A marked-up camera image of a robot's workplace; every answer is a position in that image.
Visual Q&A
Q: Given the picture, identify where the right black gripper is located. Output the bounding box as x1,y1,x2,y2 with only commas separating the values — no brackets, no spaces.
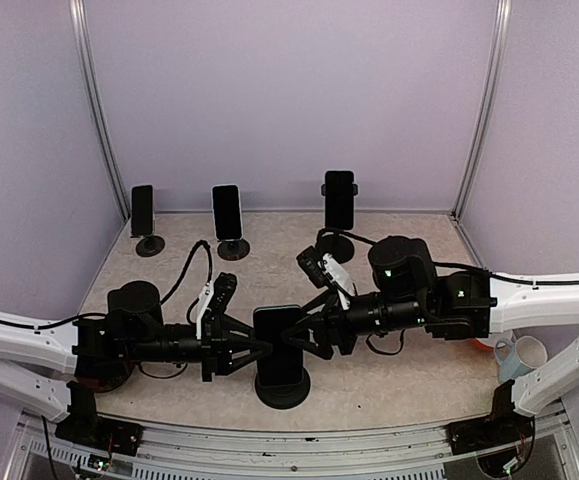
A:
280,285,430,361

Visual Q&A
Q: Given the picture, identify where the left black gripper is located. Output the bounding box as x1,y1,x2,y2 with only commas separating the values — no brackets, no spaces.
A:
126,315,272,382

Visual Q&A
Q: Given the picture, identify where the teal phone diagonal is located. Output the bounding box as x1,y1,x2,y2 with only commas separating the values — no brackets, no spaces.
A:
253,305,303,388

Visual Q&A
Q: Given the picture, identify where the black clamp phone stand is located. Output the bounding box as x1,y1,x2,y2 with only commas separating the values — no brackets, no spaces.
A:
254,368,311,410

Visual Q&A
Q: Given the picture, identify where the black gooseneck phone stand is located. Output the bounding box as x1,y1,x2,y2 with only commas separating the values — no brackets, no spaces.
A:
317,202,355,264

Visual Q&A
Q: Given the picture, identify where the folding phone stand wood base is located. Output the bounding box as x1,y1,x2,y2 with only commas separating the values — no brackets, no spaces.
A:
135,235,166,258

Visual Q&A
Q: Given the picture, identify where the light blue case phone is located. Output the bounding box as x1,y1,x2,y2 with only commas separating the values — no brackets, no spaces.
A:
212,185,243,241

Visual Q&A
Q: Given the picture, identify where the clear case phone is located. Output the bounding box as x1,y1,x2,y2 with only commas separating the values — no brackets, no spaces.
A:
131,185,154,238

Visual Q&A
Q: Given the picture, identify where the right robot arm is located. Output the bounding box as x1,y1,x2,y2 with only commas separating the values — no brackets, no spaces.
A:
282,236,579,444

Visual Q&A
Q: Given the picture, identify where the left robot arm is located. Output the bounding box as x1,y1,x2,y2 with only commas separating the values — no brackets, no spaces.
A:
0,274,273,448

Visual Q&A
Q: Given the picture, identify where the red patterned round tin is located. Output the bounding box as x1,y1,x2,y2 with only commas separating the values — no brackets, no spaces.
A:
76,375,129,393

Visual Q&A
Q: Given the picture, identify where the orange white bowl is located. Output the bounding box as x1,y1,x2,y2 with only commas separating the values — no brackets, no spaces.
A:
470,339,493,353

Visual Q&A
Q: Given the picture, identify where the light blue mug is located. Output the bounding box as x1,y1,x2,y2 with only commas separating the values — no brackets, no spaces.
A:
493,335,548,384

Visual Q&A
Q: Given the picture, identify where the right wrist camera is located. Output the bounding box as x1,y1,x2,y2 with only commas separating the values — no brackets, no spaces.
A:
296,246,357,310

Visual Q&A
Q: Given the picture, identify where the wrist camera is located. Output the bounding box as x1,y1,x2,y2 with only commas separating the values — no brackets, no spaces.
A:
195,272,237,340
296,246,357,310

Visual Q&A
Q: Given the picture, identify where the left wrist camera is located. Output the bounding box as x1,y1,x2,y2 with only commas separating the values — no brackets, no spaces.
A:
195,272,237,340

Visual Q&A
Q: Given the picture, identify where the aluminium front rail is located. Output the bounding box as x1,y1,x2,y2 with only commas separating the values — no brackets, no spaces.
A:
2,403,579,479

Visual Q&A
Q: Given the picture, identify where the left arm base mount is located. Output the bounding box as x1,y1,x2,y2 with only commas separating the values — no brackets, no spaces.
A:
55,413,143,457

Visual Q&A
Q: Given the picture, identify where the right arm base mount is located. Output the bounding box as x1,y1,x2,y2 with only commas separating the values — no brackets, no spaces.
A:
446,414,535,455

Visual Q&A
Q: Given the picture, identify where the right aluminium frame post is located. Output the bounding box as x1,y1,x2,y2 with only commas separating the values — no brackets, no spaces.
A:
452,0,512,224

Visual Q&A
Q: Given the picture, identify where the aluminium frame post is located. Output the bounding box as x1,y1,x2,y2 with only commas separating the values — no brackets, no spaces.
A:
452,0,512,224
68,0,131,223

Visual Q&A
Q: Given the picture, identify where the left aluminium frame post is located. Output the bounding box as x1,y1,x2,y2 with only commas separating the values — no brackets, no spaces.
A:
68,0,131,223

